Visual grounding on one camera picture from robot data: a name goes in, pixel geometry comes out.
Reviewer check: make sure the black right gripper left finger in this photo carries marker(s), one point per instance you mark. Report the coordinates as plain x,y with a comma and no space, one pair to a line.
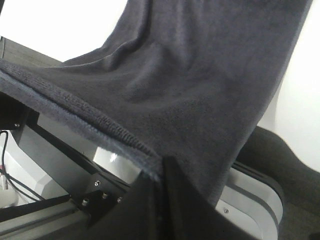
137,217

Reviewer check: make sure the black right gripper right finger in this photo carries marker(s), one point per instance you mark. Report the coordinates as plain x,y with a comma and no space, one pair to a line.
190,216

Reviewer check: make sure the dark navy towel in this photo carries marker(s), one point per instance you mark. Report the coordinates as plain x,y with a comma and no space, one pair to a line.
188,79

